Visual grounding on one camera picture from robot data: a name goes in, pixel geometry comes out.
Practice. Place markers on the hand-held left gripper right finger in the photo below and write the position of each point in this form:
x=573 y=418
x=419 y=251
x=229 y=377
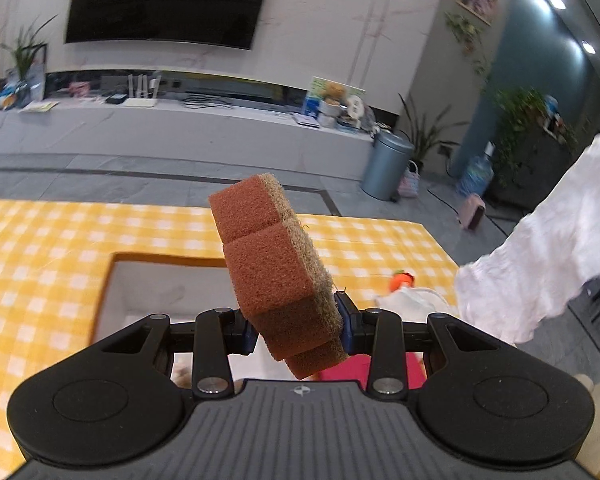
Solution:
x=344 y=322

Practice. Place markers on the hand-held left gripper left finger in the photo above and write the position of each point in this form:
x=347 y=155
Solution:
x=247 y=335

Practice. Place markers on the brown sponge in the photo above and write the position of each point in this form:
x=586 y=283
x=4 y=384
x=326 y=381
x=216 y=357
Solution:
x=270 y=270

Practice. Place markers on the orange carrot toy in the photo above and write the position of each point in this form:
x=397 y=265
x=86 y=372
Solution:
x=402 y=280

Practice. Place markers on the orange capped white item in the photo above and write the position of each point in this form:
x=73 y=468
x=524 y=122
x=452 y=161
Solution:
x=415 y=300

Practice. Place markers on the cardboard box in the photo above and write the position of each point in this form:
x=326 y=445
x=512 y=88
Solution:
x=155 y=280

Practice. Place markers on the white fluffy cloth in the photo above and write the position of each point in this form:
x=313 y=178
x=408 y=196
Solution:
x=530 y=260

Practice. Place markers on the red box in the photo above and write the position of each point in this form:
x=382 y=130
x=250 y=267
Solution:
x=352 y=375

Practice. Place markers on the dark cabinet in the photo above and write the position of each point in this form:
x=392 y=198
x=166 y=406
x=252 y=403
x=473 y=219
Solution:
x=560 y=170

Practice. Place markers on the ivy plant on cabinet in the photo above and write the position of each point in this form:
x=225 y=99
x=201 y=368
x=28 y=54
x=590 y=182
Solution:
x=517 y=115

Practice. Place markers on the blue water jug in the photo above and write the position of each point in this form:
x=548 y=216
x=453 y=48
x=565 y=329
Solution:
x=475 y=175

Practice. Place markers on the woven basket bag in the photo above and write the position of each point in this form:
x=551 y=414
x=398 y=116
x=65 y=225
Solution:
x=409 y=182

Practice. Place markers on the pink heater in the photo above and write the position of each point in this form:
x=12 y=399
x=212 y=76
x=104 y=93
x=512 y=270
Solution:
x=470 y=212

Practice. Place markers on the grey trash can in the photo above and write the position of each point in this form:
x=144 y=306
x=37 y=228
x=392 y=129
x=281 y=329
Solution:
x=385 y=170

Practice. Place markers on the potted long-leaf plant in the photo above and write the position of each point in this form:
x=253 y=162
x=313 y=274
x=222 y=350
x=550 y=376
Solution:
x=425 y=135

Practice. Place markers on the hanging ivy plant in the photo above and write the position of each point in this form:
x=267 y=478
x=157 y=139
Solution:
x=462 y=32

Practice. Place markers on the patterned round fan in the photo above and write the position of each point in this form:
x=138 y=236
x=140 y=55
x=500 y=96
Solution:
x=370 y=121

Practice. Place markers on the white flat box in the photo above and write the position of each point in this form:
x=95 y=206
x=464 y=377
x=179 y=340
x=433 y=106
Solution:
x=306 y=120

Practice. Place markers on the yellow checked cloth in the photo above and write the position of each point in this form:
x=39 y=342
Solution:
x=55 y=260

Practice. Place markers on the white marble television cabinet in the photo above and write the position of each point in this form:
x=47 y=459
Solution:
x=180 y=135

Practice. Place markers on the white hand fan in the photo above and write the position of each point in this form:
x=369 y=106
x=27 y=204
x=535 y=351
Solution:
x=355 y=106

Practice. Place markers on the green and blue picture board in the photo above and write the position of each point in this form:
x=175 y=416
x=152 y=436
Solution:
x=312 y=95

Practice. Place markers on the teddy bear bouquet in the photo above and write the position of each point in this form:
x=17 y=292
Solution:
x=332 y=92

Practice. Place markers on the white router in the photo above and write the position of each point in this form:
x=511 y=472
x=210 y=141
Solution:
x=142 y=102

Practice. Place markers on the black set-top box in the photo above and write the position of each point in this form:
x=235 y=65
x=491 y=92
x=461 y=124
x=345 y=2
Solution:
x=115 y=99

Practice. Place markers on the pink photo card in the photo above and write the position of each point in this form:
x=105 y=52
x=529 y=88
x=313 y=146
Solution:
x=80 y=89

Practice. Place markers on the papers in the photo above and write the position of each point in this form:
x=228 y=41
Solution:
x=39 y=106

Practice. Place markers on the clear plastic bag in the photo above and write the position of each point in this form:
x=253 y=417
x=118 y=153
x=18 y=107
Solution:
x=37 y=82

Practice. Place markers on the snack packets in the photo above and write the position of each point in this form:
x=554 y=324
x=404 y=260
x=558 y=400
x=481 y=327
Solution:
x=6 y=99

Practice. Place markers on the green plant in glass vase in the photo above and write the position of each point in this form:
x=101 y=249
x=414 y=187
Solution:
x=25 y=55

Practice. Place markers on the wall socket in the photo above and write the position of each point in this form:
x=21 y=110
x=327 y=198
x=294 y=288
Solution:
x=447 y=149

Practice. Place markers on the black wall television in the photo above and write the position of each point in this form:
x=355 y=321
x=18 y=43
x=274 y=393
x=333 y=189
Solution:
x=170 y=0

